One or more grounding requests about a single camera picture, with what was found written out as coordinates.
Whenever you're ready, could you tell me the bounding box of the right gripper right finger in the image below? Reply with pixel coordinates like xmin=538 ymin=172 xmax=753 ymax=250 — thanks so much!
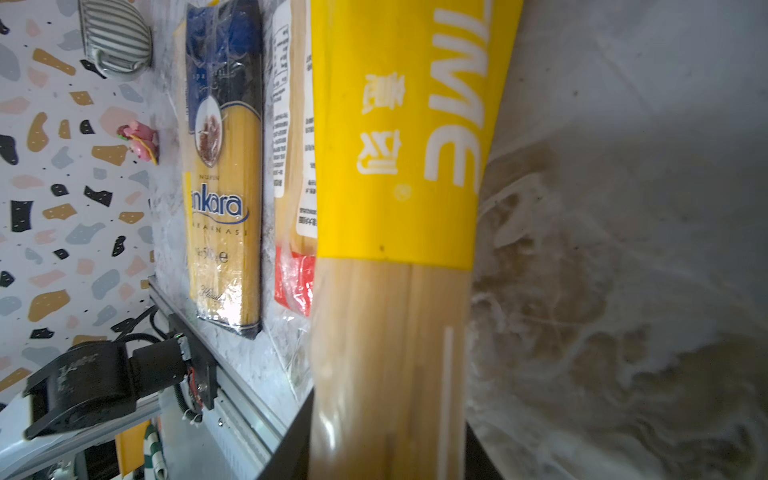
xmin=464 ymin=422 xmax=503 ymax=480

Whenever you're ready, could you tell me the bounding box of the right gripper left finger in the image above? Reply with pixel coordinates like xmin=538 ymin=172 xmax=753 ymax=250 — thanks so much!
xmin=257 ymin=390 xmax=315 ymax=480

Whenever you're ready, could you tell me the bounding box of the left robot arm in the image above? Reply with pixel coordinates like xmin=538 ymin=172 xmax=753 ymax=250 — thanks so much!
xmin=22 ymin=333 xmax=217 ymax=440

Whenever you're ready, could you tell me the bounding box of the small pink yellow toy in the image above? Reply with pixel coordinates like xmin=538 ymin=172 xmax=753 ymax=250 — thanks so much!
xmin=117 ymin=121 xmax=159 ymax=165

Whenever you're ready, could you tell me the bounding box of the yellow Pastatime spaghetti bag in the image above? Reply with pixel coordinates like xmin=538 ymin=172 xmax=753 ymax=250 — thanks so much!
xmin=308 ymin=1 xmax=522 ymax=479

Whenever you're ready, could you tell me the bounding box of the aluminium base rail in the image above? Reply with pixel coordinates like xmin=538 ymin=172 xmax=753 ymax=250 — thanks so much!
xmin=1 ymin=277 xmax=309 ymax=479

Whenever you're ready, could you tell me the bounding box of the red spaghetti bag with barcode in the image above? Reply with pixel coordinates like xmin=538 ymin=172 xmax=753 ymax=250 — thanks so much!
xmin=271 ymin=1 xmax=318 ymax=317

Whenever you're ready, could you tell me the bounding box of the white ribbed ceramic cup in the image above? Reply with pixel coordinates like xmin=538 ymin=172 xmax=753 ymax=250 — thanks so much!
xmin=78 ymin=0 xmax=153 ymax=81

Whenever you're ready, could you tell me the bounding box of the dark blue Ankara spaghetti bag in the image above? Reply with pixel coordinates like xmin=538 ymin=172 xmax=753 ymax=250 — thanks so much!
xmin=173 ymin=1 xmax=264 ymax=338

